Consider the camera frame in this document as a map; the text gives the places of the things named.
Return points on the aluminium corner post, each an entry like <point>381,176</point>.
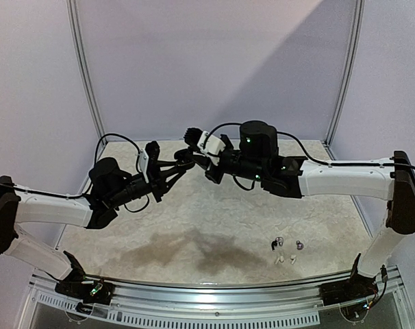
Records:
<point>80,52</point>
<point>349,61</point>

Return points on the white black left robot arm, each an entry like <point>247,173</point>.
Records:
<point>112,187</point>

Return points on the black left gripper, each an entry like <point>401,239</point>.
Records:
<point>157,179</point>

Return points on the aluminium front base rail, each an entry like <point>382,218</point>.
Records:
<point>295,304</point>

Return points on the purple earbud right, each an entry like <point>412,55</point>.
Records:
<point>300,246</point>

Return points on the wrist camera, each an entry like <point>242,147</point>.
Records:
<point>207,143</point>
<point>149,157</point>

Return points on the black gold earbud charging case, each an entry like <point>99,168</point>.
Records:
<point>184,159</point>

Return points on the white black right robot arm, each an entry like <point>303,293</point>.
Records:
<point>257,159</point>

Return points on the aluminium right corner post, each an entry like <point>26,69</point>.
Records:
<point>349,61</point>

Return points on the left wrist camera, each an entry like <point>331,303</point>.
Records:
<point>149,157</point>

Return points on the aluminium left corner post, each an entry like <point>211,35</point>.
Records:
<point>80,52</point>

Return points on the aluminium back wall rail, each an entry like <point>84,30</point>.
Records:
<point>117,139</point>

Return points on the white earbud left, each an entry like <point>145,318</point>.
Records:
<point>279,259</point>

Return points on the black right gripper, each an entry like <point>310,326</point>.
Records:
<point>214,170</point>

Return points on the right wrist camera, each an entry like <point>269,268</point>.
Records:
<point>207,143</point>

